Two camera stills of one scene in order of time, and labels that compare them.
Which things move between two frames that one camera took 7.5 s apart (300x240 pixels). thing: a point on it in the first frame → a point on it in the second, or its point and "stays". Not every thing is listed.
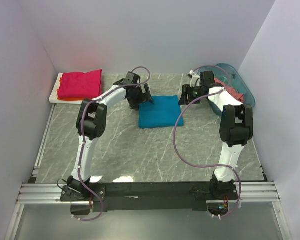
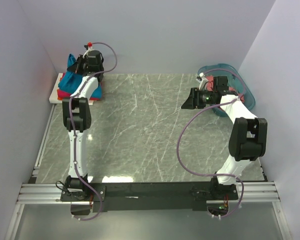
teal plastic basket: [229, 76] stays
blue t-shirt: [165, 112] → [70, 80]
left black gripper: [145, 97] → [77, 67]
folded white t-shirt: [54, 98] stays
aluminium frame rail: [265, 192] stays
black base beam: [151, 196] stays
